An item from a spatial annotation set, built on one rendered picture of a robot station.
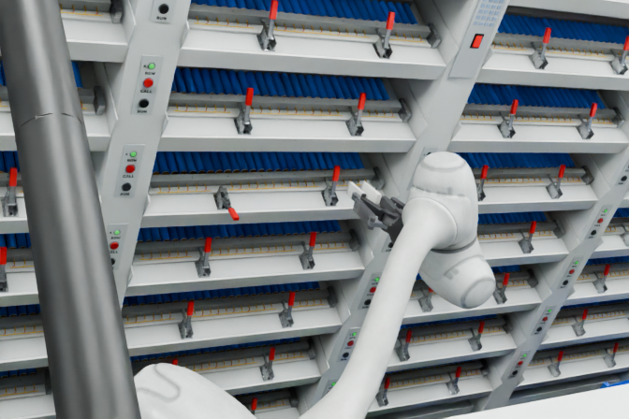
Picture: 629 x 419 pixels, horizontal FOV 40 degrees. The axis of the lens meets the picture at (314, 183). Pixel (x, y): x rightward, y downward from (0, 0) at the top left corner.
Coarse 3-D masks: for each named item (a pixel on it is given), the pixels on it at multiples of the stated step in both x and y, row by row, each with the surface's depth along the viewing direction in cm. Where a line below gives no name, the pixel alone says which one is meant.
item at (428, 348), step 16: (448, 320) 263; (464, 320) 266; (480, 320) 269; (496, 320) 270; (512, 320) 272; (400, 336) 251; (416, 336) 256; (432, 336) 259; (448, 336) 262; (464, 336) 264; (480, 336) 262; (496, 336) 270; (512, 336) 272; (400, 352) 249; (416, 352) 253; (432, 352) 256; (448, 352) 258; (464, 352) 261; (480, 352) 263; (496, 352) 267; (400, 368) 251
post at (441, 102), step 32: (416, 0) 197; (448, 0) 187; (448, 64) 187; (480, 64) 191; (416, 96) 197; (448, 96) 193; (448, 128) 199; (416, 160) 201; (384, 256) 216; (352, 288) 222; (352, 320) 226; (320, 384) 238
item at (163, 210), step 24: (384, 168) 208; (288, 192) 196; (312, 192) 199; (336, 192) 202; (384, 192) 208; (144, 216) 177; (168, 216) 180; (192, 216) 182; (216, 216) 185; (240, 216) 188; (264, 216) 192; (288, 216) 195; (312, 216) 198; (336, 216) 202
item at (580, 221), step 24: (624, 96) 233; (600, 168) 241; (624, 192) 244; (576, 216) 249; (552, 264) 257; (552, 288) 259; (528, 312) 266; (552, 312) 267; (528, 336) 269; (504, 360) 276; (528, 360) 278; (504, 384) 281; (480, 408) 286
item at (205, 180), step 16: (160, 176) 181; (176, 176) 183; (192, 176) 185; (208, 176) 186; (224, 176) 188; (240, 176) 190; (256, 176) 192; (272, 176) 194; (288, 176) 196; (304, 176) 198; (320, 176) 200; (352, 176) 205; (368, 176) 207; (160, 192) 181; (176, 192) 182
